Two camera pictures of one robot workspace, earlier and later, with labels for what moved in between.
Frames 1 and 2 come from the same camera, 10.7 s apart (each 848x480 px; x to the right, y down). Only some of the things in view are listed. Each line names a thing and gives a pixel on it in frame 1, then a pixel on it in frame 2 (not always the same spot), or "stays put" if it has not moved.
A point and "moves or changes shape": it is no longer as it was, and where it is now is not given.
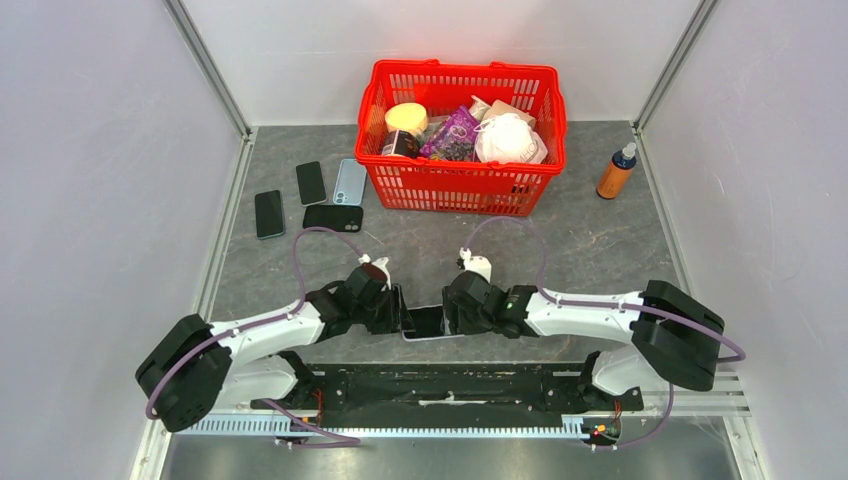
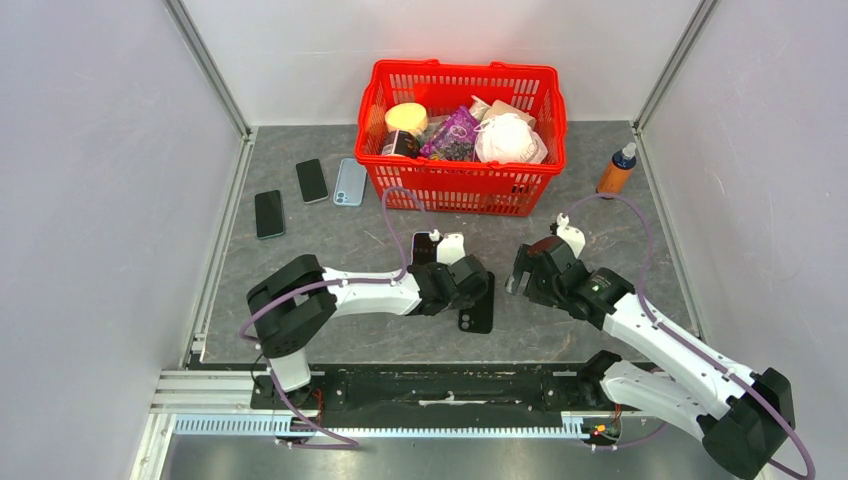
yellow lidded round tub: [406, 116] stays put
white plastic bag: [508, 138] stays put
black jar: [402, 143] stays put
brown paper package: [499, 108] stays put
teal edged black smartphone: [269, 214] stays put
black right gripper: [462, 324] → [522, 262]
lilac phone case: [427, 338] → [423, 248]
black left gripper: [397, 317] → [463, 301]
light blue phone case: [350, 184] stays put
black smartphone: [426, 322] → [424, 249]
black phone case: [342, 218] moves or changes shape
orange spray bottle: [616, 172] stays put
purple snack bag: [455, 140] stays put
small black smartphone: [310, 183] stays put
